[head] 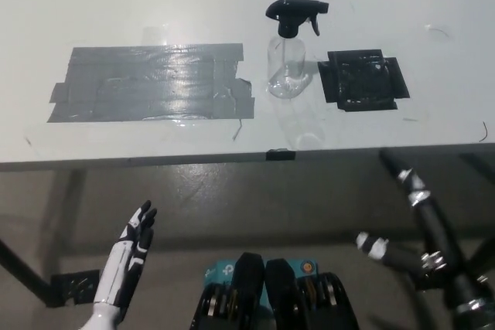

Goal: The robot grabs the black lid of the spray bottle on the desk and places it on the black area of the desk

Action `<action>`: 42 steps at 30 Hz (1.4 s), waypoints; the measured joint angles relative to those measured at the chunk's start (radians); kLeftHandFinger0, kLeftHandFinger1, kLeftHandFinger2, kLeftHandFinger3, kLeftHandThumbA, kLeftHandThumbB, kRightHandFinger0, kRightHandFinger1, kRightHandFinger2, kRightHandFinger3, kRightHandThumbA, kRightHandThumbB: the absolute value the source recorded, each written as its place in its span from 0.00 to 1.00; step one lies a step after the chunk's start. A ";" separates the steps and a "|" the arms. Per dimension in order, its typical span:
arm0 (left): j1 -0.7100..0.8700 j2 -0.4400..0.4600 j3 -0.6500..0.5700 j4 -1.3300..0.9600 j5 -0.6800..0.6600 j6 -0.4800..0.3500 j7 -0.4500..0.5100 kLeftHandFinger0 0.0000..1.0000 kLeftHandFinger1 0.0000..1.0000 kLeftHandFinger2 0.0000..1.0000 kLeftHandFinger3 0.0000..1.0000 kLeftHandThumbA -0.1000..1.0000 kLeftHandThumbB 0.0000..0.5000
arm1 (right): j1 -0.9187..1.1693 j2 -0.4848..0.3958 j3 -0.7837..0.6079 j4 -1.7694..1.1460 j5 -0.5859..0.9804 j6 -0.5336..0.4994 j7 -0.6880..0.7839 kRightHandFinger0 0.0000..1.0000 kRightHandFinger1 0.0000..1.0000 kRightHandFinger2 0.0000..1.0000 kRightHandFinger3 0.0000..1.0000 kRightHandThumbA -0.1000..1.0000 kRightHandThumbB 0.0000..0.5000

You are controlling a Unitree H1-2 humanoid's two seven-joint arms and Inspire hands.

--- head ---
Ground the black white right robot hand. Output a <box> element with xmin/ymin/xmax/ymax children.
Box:
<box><xmin>354</xmin><ymin>149</ymin><xmax>486</xmax><ymax>310</ymax></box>

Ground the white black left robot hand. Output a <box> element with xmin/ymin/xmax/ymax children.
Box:
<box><xmin>94</xmin><ymin>200</ymin><xmax>158</xmax><ymax>310</ymax></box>

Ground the black trigger sprayer lid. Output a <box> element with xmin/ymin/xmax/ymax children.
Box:
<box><xmin>265</xmin><ymin>0</ymin><xmax>330</xmax><ymax>39</ymax></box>

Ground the black ribbed robot body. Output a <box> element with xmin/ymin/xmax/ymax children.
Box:
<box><xmin>188</xmin><ymin>251</ymin><xmax>361</xmax><ymax>330</ymax></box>

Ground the clear plastic spray bottle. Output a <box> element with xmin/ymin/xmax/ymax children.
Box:
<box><xmin>266</xmin><ymin>33</ymin><xmax>312</xmax><ymax>100</ymax></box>

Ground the teal router box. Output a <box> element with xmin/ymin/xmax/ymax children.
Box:
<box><xmin>202</xmin><ymin>257</ymin><xmax>319</xmax><ymax>308</ymax></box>

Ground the black metal table leg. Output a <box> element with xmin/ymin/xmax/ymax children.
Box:
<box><xmin>0</xmin><ymin>236</ymin><xmax>55</xmax><ymax>308</ymax></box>

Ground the black tape square patch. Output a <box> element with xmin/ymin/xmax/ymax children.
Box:
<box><xmin>317</xmin><ymin>48</ymin><xmax>411</xmax><ymax>112</ymax></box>

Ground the small black tape piece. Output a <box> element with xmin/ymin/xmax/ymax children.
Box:
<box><xmin>266</xmin><ymin>148</ymin><xmax>297</xmax><ymax>162</ymax></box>

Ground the grey duct tape patch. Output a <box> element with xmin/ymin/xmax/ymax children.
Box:
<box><xmin>46</xmin><ymin>43</ymin><xmax>257</xmax><ymax>124</ymax></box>

